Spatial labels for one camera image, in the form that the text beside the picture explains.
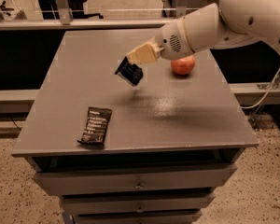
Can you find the middle grey drawer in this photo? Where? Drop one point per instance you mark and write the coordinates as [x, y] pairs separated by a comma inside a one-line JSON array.
[[138, 203]]

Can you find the blue rxbar blueberry wrapper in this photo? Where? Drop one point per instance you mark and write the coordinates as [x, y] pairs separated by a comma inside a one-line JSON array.
[[130, 72]]

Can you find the bottom grey drawer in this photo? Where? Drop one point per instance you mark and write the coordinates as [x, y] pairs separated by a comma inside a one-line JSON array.
[[175, 217]]

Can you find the grey metal railing frame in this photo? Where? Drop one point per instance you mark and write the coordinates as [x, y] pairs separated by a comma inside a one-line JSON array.
[[18, 15]]

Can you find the top grey drawer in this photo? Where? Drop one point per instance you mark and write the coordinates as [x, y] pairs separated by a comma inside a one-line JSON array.
[[135, 179]]

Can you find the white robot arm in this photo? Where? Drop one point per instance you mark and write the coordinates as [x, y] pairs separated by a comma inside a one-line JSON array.
[[228, 24]]

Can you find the red apple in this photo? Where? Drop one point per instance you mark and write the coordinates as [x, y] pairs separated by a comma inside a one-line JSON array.
[[183, 66]]

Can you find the grey drawer cabinet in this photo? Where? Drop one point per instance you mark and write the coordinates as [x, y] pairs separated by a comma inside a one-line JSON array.
[[165, 120]]

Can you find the black rxbar chocolate wrapper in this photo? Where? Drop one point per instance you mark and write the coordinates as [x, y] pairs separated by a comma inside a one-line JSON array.
[[96, 126]]

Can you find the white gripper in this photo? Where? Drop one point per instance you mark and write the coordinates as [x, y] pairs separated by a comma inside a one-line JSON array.
[[173, 42]]

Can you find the grey drawer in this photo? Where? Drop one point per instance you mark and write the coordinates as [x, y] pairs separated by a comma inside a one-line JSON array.
[[138, 203], [135, 179], [175, 217]]

